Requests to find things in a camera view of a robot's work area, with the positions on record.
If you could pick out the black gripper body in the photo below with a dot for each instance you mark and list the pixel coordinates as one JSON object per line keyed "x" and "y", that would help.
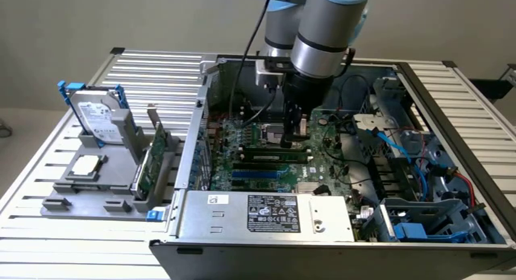
{"x": 302, "y": 91}

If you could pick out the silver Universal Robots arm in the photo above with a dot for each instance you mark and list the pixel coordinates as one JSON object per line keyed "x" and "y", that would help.
{"x": 323, "y": 35}

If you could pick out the black RAM slot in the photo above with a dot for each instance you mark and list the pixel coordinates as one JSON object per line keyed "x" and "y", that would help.
{"x": 274, "y": 149}

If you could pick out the installed green RAM stick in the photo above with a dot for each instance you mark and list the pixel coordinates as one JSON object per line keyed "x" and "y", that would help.
{"x": 274, "y": 157}

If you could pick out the CPU socket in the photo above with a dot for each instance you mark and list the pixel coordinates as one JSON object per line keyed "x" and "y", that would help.
{"x": 273, "y": 133}

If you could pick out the green motherboard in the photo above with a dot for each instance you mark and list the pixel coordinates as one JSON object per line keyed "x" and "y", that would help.
{"x": 278, "y": 153}

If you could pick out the open black PC case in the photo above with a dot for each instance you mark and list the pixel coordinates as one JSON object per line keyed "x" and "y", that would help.
{"x": 331, "y": 159}

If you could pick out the blue expansion slot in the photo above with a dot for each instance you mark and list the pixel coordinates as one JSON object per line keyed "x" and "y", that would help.
{"x": 257, "y": 173}

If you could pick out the silver chipset heatsink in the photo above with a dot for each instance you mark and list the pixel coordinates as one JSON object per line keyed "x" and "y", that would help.
{"x": 306, "y": 187}

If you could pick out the grey drive cage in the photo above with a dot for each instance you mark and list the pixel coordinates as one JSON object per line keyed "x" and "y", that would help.
{"x": 383, "y": 135}

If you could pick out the silver power supply unit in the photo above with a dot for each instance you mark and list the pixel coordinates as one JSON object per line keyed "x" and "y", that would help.
{"x": 265, "y": 215}

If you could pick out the green graphics card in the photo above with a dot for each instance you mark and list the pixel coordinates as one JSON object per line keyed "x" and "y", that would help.
{"x": 151, "y": 159}

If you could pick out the black table corner cap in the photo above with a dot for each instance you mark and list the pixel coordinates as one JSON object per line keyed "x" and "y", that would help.
{"x": 118, "y": 51}
{"x": 449, "y": 63}

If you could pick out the blue case latch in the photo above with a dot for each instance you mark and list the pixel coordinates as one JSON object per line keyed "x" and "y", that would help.
{"x": 155, "y": 214}

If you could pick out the grey disk bay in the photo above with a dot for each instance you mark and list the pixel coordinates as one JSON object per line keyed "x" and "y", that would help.
{"x": 426, "y": 221}

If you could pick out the dark object beside table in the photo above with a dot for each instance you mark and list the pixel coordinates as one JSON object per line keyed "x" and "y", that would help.
{"x": 490, "y": 88}

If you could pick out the silver hard disk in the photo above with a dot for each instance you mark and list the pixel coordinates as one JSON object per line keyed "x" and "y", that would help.
{"x": 99, "y": 118}

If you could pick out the grey parts rack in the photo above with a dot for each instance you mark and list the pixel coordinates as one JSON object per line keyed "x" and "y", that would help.
{"x": 109, "y": 177}

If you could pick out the silver CPU chip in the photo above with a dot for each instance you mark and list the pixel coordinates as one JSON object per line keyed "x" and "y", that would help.
{"x": 86, "y": 165}

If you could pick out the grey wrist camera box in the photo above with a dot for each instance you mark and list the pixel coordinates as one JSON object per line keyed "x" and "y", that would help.
{"x": 271, "y": 70}

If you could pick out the blue disk carrier frame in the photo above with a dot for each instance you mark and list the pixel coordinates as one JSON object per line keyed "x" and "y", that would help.
{"x": 95, "y": 94}

